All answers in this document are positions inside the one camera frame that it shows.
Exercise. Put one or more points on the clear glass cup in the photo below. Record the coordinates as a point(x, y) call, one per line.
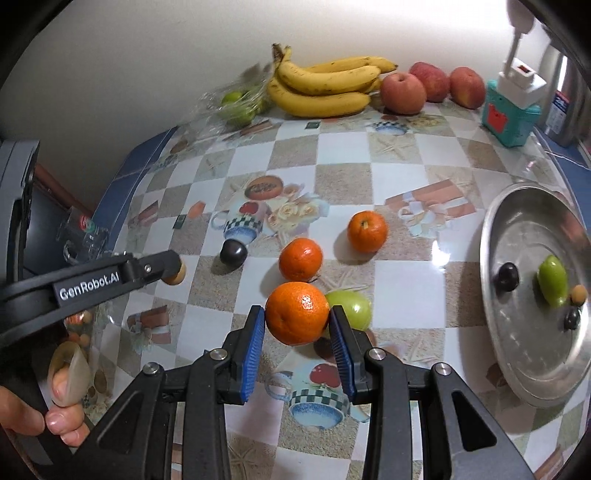
point(81, 235)

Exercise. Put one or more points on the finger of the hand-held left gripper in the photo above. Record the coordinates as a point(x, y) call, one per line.
point(157, 266)

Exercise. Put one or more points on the clear plastic bag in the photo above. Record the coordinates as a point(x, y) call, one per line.
point(212, 115)

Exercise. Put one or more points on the brown wooden furniture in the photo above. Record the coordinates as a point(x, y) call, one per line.
point(60, 187)

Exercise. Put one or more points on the white gooseneck lamp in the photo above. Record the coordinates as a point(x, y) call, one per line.
point(519, 14)

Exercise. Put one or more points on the red apple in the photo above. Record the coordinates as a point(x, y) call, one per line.
point(434, 81)
point(467, 87)
point(404, 92)

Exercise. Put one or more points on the dark purple plum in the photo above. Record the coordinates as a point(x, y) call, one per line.
point(233, 254)
point(572, 319)
point(508, 277)

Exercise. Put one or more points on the green jujube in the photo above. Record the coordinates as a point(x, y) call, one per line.
point(353, 307)
point(552, 281)

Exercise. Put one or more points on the small green lime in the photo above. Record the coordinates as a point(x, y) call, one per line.
point(232, 98)
point(240, 116)

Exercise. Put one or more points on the pile of small orange fruits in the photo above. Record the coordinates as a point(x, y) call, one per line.
point(79, 318)

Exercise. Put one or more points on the teal plastic box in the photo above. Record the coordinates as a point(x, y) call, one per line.
point(503, 124)

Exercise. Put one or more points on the orange tangerine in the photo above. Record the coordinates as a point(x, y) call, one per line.
point(298, 314)
point(367, 232)
point(301, 259)

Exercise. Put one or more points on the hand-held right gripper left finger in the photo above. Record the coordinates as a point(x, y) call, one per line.
point(251, 360)

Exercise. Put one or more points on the blue tablecloth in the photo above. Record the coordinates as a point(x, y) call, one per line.
point(138, 157)

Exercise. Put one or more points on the stainless steel basin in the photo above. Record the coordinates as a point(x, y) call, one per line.
point(521, 332)

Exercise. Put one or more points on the stainless steel thermos jug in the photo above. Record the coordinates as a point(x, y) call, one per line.
point(570, 92)

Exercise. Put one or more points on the person's left hand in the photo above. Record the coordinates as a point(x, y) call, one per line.
point(64, 424)

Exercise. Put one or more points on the yellow banana bunch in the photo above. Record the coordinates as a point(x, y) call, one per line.
point(318, 78)

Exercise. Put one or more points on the tan longan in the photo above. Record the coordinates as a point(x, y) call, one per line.
point(178, 277)
point(578, 294)

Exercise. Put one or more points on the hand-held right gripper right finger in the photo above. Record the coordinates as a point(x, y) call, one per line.
point(342, 360)

